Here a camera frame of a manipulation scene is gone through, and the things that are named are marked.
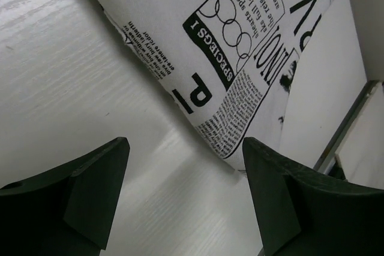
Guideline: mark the newspaper print cloth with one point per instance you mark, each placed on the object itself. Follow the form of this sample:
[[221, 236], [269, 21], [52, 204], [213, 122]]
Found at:
[[228, 64]]

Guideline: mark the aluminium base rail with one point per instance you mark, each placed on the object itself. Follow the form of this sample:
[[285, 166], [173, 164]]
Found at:
[[329, 162]]

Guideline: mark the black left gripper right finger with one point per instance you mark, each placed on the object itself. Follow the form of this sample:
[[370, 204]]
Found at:
[[300, 211]]

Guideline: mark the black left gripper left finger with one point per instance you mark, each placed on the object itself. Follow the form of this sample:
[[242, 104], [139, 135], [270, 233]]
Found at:
[[67, 210]]

